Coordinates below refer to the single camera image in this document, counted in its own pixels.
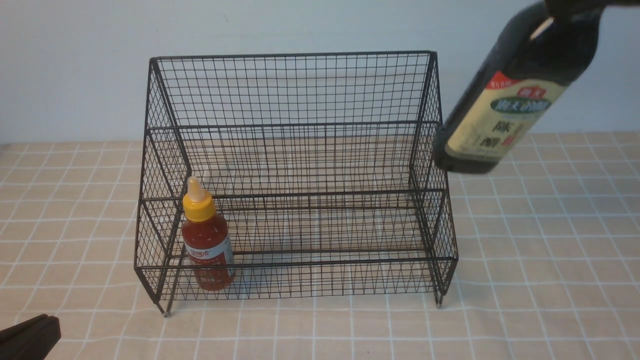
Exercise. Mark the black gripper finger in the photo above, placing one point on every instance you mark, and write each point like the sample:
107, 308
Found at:
32, 339

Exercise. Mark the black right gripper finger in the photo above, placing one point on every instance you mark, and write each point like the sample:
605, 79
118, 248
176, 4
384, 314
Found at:
561, 9

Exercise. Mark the dark vinegar bottle gold cap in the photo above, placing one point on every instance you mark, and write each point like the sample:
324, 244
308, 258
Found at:
538, 55

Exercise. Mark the red chili sauce bottle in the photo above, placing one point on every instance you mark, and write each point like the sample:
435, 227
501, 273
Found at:
206, 238

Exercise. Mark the pink checkered tablecloth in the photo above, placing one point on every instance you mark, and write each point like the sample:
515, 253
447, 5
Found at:
548, 269

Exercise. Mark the black wire mesh rack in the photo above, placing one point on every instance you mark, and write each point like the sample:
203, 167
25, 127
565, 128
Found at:
321, 163

